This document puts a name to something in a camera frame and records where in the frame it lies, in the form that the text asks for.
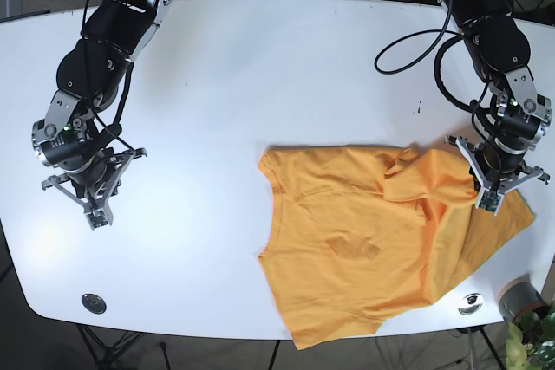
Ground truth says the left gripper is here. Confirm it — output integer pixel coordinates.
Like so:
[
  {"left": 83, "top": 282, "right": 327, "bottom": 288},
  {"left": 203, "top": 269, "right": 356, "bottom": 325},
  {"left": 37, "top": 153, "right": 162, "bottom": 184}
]
[{"left": 444, "top": 93, "right": 552, "bottom": 215}]

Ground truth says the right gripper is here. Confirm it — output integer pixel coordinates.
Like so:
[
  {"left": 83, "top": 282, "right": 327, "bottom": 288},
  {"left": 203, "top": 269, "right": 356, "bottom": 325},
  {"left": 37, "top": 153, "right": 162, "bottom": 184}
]
[{"left": 31, "top": 97, "right": 147, "bottom": 230}]

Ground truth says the orange T-shirt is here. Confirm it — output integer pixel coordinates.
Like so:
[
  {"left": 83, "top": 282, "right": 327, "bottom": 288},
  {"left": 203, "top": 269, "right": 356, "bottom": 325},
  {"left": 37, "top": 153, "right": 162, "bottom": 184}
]
[{"left": 258, "top": 146, "right": 534, "bottom": 349}]

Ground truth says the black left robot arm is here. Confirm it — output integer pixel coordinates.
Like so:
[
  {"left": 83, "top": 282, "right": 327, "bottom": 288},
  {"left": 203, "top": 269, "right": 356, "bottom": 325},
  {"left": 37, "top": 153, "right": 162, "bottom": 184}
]
[{"left": 400, "top": 0, "right": 554, "bottom": 214}]

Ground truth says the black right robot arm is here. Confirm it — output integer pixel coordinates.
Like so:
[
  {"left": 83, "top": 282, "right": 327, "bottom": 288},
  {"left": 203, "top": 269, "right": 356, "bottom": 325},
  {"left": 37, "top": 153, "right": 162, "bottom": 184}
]
[{"left": 31, "top": 0, "right": 173, "bottom": 229}]

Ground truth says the grey plant pot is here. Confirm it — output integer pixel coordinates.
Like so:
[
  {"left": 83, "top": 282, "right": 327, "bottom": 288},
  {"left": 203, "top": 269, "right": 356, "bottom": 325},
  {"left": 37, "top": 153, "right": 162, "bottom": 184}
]
[{"left": 497, "top": 279, "right": 550, "bottom": 323}]

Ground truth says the right silver table grommet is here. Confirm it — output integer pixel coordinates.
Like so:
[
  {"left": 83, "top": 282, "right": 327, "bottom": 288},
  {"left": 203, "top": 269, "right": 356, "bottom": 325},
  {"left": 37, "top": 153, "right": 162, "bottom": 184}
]
[{"left": 457, "top": 293, "right": 484, "bottom": 315}]

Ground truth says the silver table grommet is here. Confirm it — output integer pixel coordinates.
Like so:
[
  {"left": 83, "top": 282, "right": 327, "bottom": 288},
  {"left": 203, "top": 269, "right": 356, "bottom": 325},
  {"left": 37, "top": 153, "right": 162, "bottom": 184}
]
[
  {"left": 82, "top": 293, "right": 107, "bottom": 315},
  {"left": 457, "top": 293, "right": 484, "bottom": 315}
]

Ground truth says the left silver table grommet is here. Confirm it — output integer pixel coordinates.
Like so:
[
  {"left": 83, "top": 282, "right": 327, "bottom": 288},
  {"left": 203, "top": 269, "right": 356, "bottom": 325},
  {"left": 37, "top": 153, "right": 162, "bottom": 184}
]
[{"left": 82, "top": 293, "right": 107, "bottom": 315}]

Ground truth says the green potted plant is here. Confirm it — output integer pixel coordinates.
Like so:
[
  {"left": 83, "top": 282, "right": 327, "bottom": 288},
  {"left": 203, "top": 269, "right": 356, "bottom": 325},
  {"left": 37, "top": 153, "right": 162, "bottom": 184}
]
[{"left": 506, "top": 304, "right": 554, "bottom": 369}]

